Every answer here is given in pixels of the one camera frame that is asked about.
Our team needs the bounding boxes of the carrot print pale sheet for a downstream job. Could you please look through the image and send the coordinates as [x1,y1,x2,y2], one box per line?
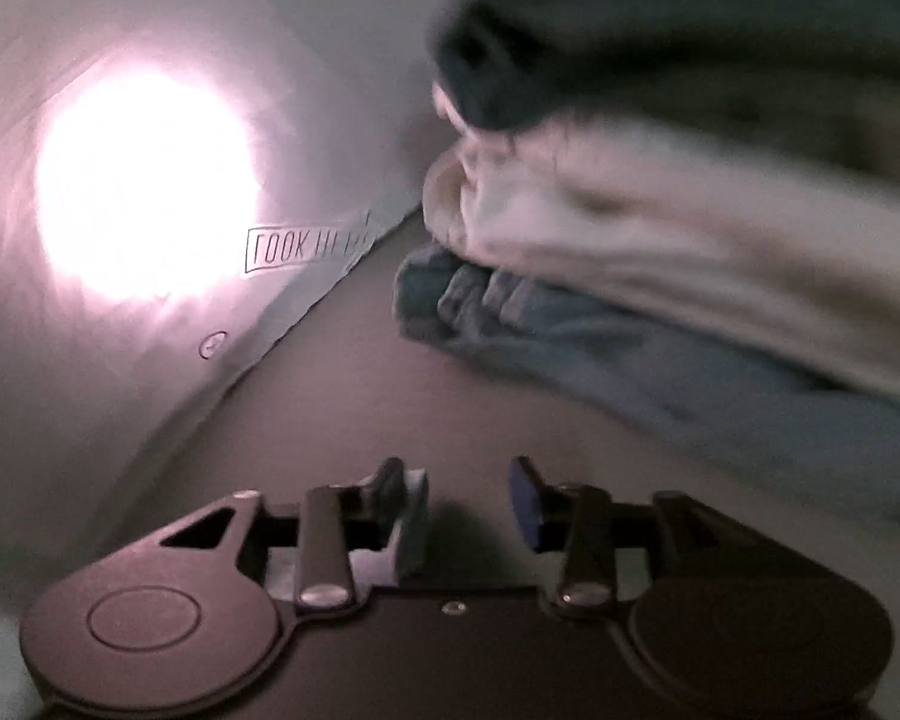
[0,0,496,616]

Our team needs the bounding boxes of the folded white garment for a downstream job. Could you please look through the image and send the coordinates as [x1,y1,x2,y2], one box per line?
[422,116,900,407]

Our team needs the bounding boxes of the folded blue denim jeans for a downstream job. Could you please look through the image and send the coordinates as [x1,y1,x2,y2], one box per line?
[394,244,900,535]

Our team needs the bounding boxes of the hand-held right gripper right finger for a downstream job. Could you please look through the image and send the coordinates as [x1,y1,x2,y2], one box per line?
[510,456,788,610]

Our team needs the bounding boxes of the dark checked shirt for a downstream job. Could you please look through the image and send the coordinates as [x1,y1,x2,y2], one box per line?
[431,0,900,137]

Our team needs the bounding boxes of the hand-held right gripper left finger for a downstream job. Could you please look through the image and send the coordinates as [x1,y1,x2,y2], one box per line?
[157,457,431,610]

